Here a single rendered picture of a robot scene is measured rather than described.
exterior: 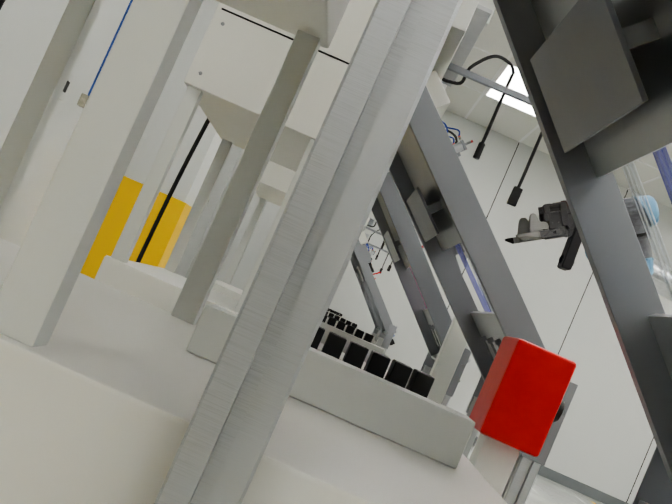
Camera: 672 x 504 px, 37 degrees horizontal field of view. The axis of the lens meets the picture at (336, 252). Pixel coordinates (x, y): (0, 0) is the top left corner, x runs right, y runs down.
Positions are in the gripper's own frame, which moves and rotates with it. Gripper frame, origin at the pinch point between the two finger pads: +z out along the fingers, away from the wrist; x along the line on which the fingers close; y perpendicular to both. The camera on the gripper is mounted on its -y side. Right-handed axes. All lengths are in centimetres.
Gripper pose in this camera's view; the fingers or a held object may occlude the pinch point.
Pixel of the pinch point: (510, 241)
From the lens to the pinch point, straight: 241.8
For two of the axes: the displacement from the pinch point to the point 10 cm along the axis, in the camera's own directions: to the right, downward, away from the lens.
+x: 0.1, -0.5, -10.0
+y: -1.6, -9.9, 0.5
